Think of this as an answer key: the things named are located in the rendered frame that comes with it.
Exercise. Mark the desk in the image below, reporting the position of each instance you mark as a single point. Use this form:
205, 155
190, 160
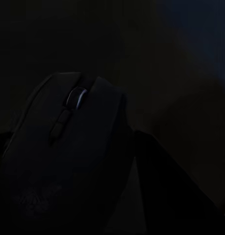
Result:
167, 55

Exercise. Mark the mouse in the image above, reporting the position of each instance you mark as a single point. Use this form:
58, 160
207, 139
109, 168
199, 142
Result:
68, 160

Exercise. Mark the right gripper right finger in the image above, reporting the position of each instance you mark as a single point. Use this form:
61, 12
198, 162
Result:
173, 203

